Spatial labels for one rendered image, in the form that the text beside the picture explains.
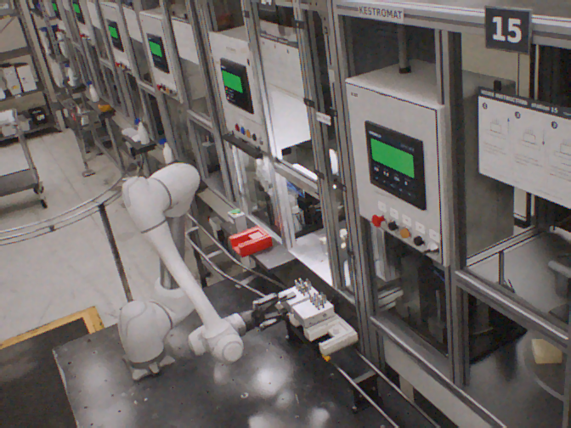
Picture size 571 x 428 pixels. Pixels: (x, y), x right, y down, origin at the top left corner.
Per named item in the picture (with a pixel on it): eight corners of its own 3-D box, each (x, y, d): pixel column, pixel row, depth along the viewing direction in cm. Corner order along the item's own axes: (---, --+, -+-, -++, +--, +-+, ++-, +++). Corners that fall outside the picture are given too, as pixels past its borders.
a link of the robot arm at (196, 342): (228, 339, 245) (239, 347, 233) (190, 356, 239) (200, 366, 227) (219, 313, 243) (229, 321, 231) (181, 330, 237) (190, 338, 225)
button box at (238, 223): (231, 233, 305) (226, 211, 300) (245, 228, 308) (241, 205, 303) (237, 239, 299) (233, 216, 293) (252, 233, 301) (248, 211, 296)
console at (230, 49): (222, 132, 298) (201, 32, 277) (276, 115, 308) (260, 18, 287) (261, 155, 263) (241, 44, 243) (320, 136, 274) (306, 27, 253)
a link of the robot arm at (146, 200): (153, 228, 218) (179, 211, 227) (127, 182, 214) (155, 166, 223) (131, 234, 226) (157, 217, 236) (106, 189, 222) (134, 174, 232)
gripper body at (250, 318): (248, 337, 240) (269, 327, 243) (244, 319, 236) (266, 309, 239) (240, 327, 246) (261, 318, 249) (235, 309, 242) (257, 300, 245)
